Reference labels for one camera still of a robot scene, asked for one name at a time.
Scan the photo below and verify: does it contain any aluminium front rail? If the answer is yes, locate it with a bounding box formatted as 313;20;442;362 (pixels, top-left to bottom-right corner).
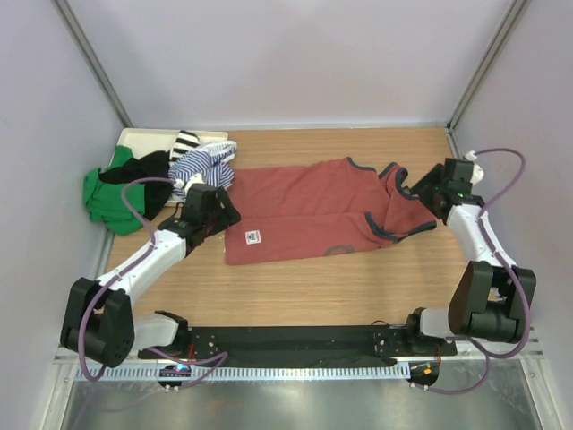
53;322;545;365

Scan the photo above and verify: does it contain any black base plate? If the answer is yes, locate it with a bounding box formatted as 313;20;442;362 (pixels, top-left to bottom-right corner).
160;320;458;383

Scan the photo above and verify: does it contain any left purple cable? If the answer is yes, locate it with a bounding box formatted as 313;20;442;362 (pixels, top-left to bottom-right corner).
78;176;229;391

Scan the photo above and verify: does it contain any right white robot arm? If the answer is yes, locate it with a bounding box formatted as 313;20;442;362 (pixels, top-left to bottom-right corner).
403;154;536;358

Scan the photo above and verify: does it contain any blue white striped tank top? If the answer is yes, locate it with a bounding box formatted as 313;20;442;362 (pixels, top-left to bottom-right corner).
168;141;237;189

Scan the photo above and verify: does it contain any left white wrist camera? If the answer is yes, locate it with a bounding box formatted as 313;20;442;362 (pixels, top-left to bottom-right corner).
175;173;205;195

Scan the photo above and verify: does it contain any red tank top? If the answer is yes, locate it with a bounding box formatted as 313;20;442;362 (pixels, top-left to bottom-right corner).
225;158;437;265

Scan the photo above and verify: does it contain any cream plastic tray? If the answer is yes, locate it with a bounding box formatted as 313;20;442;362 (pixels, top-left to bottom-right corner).
107;128;230;210

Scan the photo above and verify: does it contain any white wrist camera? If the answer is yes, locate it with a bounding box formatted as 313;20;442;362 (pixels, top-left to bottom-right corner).
464;150;484;185
175;173;205;195

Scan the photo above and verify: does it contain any green tank top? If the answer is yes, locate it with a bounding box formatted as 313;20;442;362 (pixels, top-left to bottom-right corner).
82;145;142;236

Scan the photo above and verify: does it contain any slotted cable duct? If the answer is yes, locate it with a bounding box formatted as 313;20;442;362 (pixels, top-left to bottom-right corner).
100;362;411;383

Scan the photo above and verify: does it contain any black white striped tank top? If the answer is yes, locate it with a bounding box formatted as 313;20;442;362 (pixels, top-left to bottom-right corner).
169;130;201;164

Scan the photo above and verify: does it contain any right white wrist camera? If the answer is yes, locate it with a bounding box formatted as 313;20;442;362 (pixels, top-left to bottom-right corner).
464;150;484;185

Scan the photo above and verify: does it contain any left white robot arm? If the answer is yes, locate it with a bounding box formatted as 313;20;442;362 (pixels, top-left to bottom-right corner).
60;184;241;368

